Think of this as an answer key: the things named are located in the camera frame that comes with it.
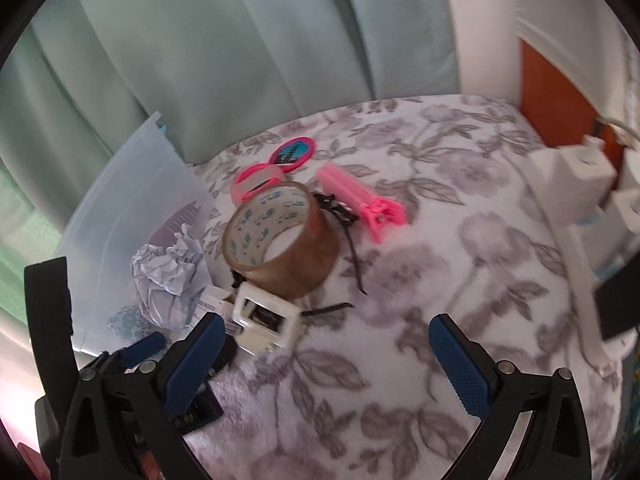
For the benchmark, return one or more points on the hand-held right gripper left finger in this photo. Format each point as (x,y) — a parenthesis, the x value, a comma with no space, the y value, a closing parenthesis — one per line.
(192,360)

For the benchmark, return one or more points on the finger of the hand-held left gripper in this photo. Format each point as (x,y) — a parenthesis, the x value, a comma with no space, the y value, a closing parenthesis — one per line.
(47,310)
(145,347)

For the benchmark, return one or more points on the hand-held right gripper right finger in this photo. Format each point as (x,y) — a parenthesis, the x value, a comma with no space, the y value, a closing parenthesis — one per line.
(460,365)

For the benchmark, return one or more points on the small blue white box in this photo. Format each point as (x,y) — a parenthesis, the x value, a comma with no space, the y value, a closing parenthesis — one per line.
(215,305)

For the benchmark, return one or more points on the white plastic frame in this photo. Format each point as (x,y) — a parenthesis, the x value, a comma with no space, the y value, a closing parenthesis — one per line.
(250,305)

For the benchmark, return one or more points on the white paper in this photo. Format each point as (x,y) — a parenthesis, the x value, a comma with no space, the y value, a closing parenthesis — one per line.
(165,270)

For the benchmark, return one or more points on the purple comb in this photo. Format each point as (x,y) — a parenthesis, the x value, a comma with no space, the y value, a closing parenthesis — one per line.
(175,225)

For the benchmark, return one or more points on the clear plastic container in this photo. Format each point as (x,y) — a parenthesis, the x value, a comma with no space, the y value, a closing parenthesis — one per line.
(125,185)

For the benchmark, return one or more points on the brown packing tape roll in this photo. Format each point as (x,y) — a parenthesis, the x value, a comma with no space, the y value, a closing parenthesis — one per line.
(305,260)

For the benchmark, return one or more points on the pink hair clip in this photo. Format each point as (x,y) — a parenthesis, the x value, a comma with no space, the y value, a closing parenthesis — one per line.
(350,190)

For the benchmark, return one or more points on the pink round pocket mirror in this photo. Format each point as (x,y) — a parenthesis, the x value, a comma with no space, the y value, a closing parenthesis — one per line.
(292,152)

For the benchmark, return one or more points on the green sheer curtain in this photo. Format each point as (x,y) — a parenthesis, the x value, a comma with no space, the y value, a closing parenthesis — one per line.
(25,240)

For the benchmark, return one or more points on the grey floral blanket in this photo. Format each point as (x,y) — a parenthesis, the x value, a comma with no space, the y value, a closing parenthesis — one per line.
(400,285)

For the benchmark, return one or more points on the white power strip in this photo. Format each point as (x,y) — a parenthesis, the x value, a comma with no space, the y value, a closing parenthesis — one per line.
(585,320)

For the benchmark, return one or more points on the black charger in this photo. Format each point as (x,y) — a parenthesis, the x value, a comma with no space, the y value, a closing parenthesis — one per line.
(620,305)

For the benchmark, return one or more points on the large white charger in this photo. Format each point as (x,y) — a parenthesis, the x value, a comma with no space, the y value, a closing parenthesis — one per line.
(585,180)

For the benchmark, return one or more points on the wooden headboard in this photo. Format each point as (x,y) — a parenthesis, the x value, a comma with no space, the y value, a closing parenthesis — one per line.
(550,105)

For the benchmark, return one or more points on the pale green curtain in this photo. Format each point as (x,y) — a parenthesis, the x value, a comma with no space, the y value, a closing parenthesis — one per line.
(225,35)

